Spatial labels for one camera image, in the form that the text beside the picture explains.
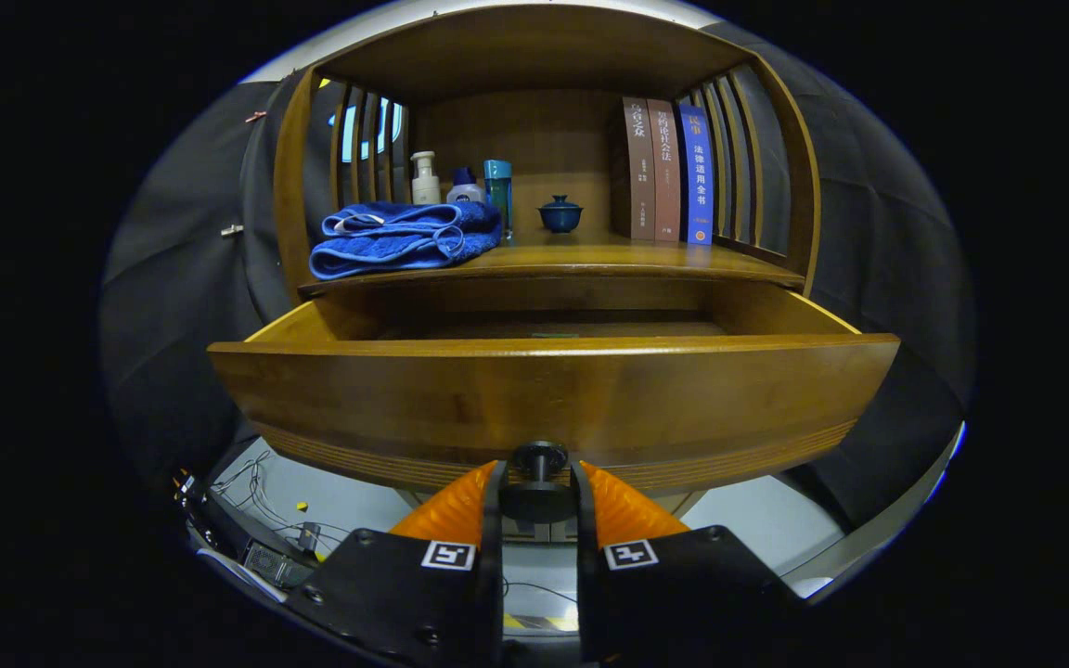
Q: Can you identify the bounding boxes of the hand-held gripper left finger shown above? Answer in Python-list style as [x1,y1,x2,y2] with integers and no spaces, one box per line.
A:
[289,459,506,668]

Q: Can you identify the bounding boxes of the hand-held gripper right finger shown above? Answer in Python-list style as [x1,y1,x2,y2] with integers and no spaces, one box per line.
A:
[572,459,805,664]

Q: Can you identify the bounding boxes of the wooden drawer with black knob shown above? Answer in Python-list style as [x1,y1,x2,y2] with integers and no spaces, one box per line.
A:
[207,278,902,525]

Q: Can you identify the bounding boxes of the wooden countertop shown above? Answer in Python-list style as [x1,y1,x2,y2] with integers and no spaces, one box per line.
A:
[298,230,806,298]

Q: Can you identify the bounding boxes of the wooden cabinet with slatted sides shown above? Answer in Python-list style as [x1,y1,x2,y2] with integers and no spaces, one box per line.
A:
[270,5,823,548]

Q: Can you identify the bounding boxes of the black electronic box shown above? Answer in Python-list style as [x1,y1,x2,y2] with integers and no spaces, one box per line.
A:
[242,541,317,590]

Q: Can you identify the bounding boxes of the folded blue towel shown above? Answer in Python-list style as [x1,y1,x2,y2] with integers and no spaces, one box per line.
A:
[309,200,505,281]

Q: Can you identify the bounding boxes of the blue lidded teacup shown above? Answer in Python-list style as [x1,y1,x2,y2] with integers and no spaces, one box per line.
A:
[537,195,584,234]

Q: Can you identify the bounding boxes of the white bottle with blue cap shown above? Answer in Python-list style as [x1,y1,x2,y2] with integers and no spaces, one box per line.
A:
[446,167,486,205]

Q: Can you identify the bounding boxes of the teal translucent bottle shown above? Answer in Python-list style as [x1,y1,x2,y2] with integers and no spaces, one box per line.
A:
[483,160,514,244]

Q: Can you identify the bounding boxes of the white pump bottle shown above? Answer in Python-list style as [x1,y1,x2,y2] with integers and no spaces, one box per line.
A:
[410,151,443,207]

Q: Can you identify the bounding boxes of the dark brown book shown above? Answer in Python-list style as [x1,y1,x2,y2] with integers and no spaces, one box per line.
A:
[611,96,657,242]

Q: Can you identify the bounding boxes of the reddish brown book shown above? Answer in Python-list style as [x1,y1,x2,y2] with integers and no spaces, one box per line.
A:
[648,98,683,244]

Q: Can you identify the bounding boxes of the blue book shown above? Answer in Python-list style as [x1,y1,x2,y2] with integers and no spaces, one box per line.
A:
[676,102,715,246]

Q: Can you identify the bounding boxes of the tangled floor cables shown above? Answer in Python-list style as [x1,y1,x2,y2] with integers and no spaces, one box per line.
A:
[210,450,354,558]

